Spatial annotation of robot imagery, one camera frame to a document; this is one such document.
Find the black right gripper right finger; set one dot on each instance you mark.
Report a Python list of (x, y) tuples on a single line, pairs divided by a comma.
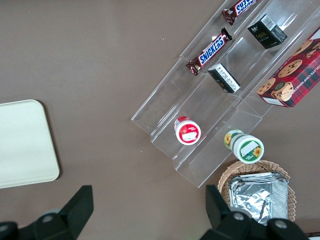
[(220, 215)]

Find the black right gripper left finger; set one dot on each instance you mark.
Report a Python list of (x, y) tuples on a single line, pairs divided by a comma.
[(75, 212)]

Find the round wicker basket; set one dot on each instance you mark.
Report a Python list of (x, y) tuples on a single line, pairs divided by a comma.
[(226, 178)]

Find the cream rectangular tray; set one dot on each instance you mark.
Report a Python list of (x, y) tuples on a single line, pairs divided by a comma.
[(22, 142)]

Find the silver foil container stack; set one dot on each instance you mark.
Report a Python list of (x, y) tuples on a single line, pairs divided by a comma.
[(260, 197)]

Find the green sunflower lid jar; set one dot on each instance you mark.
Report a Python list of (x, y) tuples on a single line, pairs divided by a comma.
[(248, 150)]

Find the red lid jar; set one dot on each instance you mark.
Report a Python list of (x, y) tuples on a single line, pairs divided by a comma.
[(188, 133)]

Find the clear acrylic stepped shelf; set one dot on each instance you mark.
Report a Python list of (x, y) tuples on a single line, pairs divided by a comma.
[(212, 112)]

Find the black box white label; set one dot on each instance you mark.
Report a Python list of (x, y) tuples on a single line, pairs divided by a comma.
[(225, 78)]

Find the red plaid cookie box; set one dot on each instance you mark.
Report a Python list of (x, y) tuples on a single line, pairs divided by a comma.
[(292, 77)]

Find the Snickers chocolate bar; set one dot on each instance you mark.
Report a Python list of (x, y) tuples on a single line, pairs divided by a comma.
[(238, 8), (210, 52)]

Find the black box gold lettering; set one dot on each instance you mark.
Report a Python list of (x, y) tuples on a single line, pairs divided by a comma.
[(265, 32)]

